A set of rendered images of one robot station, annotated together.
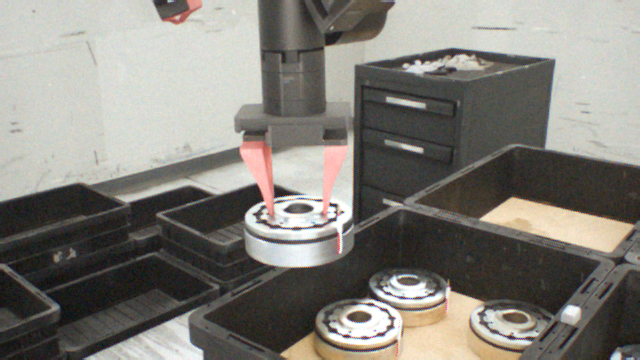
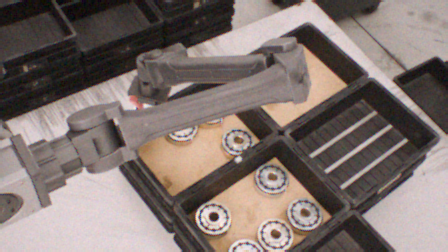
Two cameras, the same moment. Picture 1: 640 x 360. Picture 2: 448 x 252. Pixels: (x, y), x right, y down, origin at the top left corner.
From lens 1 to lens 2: 108 cm
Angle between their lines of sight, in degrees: 36
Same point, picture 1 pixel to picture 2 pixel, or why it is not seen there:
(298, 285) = not seen: hidden behind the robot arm
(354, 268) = not seen: hidden behind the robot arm
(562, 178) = (323, 49)
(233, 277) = (171, 16)
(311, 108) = (152, 95)
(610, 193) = (339, 66)
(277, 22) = (141, 74)
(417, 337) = (204, 134)
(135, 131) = not seen: outside the picture
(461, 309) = (229, 122)
